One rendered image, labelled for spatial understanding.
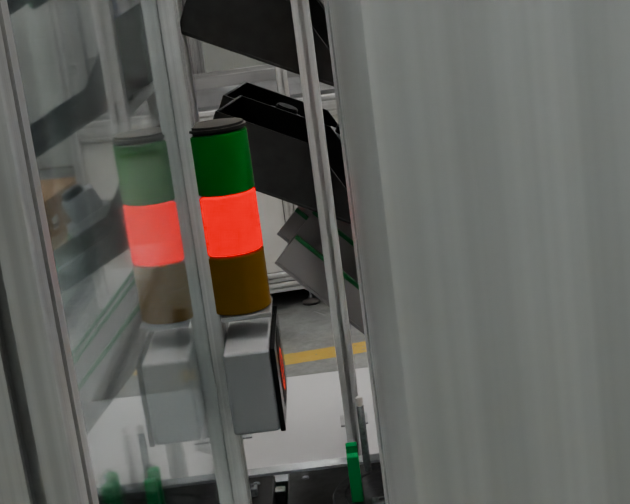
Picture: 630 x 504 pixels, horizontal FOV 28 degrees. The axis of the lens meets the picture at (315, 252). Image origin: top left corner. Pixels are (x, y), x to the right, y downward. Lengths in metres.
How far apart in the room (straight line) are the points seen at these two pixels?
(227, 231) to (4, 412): 0.57
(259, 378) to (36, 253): 0.58
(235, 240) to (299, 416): 0.91
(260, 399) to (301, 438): 0.81
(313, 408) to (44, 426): 1.48
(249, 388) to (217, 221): 0.14
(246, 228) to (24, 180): 0.59
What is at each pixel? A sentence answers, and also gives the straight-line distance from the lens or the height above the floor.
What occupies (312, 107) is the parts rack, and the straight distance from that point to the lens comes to 1.40.
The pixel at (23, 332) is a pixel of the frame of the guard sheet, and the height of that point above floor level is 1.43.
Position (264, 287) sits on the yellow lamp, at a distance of 1.03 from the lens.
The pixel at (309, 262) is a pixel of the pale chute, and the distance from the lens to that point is 1.47.
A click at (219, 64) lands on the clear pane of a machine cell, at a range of 5.29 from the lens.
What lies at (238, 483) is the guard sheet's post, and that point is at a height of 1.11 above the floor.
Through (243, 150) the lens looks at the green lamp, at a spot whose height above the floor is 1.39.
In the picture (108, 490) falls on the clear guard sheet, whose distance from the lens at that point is 0.58.
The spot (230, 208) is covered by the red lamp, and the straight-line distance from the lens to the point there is 1.01.
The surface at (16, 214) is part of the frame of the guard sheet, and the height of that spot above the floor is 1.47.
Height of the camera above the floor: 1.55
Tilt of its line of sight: 14 degrees down
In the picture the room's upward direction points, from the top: 7 degrees counter-clockwise
